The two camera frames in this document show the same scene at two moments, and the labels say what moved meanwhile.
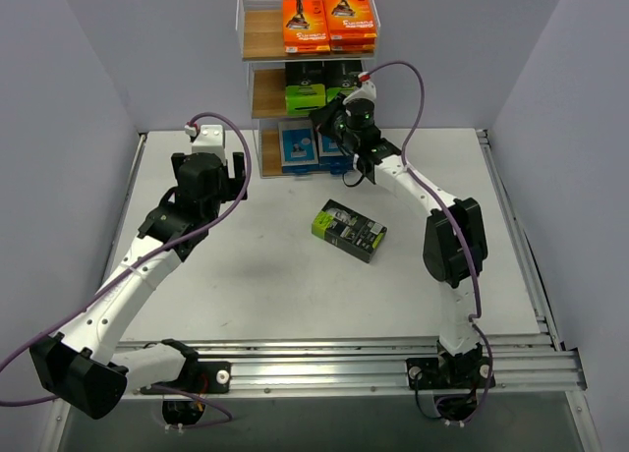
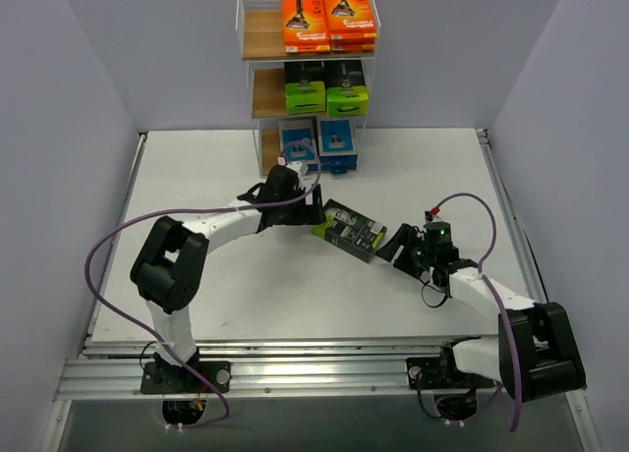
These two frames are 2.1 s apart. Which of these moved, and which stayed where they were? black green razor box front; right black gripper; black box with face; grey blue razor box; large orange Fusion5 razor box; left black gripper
Moved: right black gripper; left black gripper
Stayed: large orange Fusion5 razor box; grey blue razor box; black green razor box front; black box with face
